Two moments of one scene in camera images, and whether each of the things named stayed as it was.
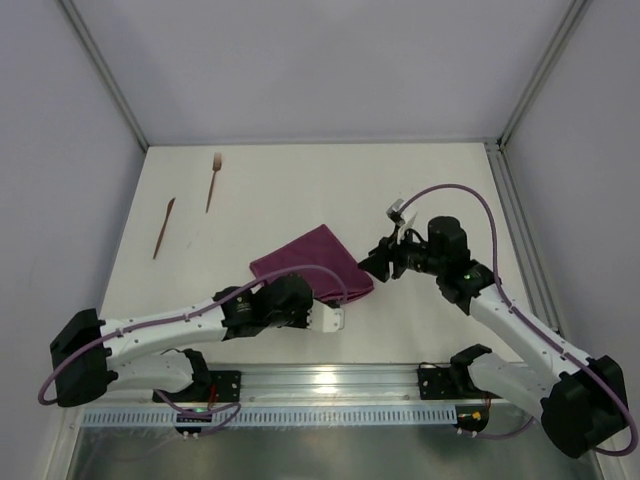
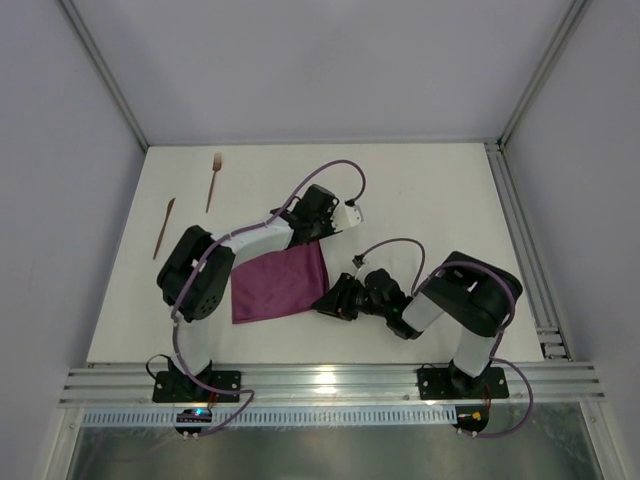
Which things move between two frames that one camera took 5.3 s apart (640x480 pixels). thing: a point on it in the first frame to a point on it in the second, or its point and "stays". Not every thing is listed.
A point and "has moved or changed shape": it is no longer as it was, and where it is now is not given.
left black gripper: [302, 310] to [310, 233]
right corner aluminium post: [563, 33] stays
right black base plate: [437, 384] stays
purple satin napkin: [320, 248] has moved or changed shape
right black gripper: [388, 260] to [343, 298]
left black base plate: [223, 386] stays
